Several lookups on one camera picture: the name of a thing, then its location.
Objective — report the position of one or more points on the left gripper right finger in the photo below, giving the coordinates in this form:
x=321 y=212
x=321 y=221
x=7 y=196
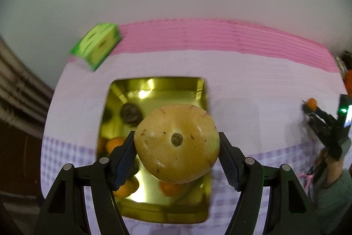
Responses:
x=289 y=209

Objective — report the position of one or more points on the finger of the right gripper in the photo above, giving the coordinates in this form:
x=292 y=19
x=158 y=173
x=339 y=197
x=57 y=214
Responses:
x=317 y=125
x=327 y=118

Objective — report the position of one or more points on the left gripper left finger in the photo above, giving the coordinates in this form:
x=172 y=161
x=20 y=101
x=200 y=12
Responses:
x=64 y=209

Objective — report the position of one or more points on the orange mandarin top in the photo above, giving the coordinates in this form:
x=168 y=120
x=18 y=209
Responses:
x=311 y=104

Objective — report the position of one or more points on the orange mandarin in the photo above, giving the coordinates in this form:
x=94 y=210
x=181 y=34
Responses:
x=170 y=190
x=311 y=104

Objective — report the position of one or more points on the orange mandarin front lone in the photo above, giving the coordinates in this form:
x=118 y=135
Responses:
x=131 y=186

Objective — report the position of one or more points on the yellow-orange mandarin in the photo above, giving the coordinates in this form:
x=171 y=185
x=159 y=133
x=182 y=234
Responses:
x=114 y=142

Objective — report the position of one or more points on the dark passion fruit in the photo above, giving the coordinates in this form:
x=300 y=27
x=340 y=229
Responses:
x=134 y=168
x=130 y=114

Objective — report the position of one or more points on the pale yellow apple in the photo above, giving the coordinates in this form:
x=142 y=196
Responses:
x=177 y=143

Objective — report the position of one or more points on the grey sleeved forearm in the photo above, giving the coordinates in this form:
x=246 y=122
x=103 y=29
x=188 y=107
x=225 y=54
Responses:
x=331 y=204

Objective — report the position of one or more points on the person's right hand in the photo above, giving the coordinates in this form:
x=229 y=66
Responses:
x=334 y=167

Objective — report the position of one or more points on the orange plastic bag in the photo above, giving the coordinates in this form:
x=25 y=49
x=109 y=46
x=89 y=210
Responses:
x=347 y=79

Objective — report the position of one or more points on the pink purple checked tablecloth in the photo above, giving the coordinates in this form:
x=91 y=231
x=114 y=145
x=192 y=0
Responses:
x=257 y=79

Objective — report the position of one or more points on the gold toffee tin box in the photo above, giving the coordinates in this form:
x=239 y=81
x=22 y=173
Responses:
x=148 y=203

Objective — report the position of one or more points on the beige patterned curtain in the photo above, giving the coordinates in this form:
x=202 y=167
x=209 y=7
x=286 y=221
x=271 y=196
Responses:
x=25 y=99

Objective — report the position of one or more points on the green tissue pack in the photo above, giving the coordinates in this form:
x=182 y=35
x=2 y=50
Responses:
x=97 y=44

